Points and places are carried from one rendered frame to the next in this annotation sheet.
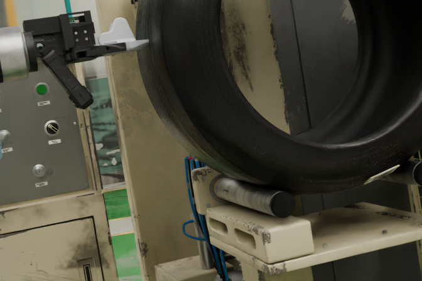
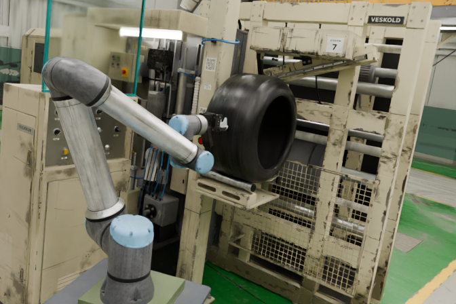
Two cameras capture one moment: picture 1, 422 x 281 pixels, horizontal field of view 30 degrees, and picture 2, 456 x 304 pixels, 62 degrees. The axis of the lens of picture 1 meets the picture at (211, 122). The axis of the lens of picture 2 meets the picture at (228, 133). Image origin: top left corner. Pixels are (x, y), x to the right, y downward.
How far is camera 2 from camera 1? 1.32 m
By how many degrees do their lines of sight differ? 40
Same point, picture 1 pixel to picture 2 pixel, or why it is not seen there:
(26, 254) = not seen: hidden behind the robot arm
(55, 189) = (111, 155)
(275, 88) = not seen: hidden behind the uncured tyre
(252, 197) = (236, 182)
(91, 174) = (125, 151)
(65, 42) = (215, 125)
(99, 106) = not seen: outside the picture
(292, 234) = (253, 197)
